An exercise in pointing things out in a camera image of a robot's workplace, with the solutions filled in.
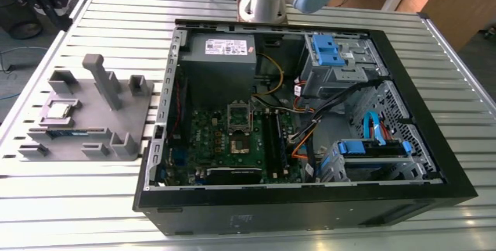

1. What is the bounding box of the black graphics card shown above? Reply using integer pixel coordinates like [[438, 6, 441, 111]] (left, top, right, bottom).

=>
[[205, 166, 265, 187]]

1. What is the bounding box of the black RAM slot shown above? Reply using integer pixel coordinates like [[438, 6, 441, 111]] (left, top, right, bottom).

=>
[[267, 110, 281, 177], [271, 110, 286, 176], [263, 110, 277, 177]]

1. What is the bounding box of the yellow wire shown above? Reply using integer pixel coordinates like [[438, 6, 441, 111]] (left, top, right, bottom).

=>
[[251, 52, 286, 97]]

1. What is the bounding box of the wooden cabinet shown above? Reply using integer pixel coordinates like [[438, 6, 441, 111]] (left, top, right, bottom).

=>
[[421, 0, 496, 53]]

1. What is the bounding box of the orange red wire bundle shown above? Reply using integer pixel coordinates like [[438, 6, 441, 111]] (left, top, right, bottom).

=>
[[293, 78, 313, 114]]

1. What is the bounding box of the short blue expansion slot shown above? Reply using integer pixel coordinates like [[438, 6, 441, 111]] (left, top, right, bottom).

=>
[[171, 149, 187, 167]]

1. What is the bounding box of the metal locking lever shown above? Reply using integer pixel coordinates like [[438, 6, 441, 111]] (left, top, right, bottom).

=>
[[250, 99, 259, 136]]

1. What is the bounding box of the black PC case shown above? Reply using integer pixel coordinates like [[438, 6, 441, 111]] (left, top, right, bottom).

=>
[[133, 17, 481, 236]]

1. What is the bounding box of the metal drive cage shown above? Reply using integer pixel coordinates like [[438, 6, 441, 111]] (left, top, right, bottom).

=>
[[299, 32, 390, 99], [318, 139, 446, 182]]

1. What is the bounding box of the black cable bundle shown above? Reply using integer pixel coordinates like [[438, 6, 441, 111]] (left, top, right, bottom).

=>
[[290, 78, 387, 144]]

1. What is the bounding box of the blue flat data cable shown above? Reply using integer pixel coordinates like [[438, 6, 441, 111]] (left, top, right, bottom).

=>
[[363, 111, 389, 146]]

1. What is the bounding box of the grey power supply unit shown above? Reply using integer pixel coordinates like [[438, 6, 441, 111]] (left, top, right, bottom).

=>
[[179, 33, 259, 103]]

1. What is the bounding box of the grey white wire bundle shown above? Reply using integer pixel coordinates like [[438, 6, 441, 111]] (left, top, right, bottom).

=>
[[251, 94, 311, 113]]

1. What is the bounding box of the grey parts rack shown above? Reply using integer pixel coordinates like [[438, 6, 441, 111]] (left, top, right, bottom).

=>
[[14, 53, 155, 162]]

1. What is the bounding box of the hard disk in blue carrier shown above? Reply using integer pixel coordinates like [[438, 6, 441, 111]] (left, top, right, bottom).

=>
[[337, 139, 413, 159]]

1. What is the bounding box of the blue RAM stick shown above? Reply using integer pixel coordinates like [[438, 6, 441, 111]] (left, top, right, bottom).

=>
[[46, 128, 90, 137]]

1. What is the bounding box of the silver CPU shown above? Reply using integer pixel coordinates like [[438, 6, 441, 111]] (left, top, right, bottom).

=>
[[45, 102, 78, 119]]

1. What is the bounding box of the green motherboard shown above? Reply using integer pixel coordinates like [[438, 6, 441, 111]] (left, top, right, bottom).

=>
[[162, 99, 310, 187]]

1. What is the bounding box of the red flat data cable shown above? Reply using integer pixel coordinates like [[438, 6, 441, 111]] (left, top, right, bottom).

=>
[[378, 121, 394, 143]]

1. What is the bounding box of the blue drive bay bracket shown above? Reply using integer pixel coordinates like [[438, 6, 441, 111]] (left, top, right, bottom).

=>
[[311, 34, 349, 67]]

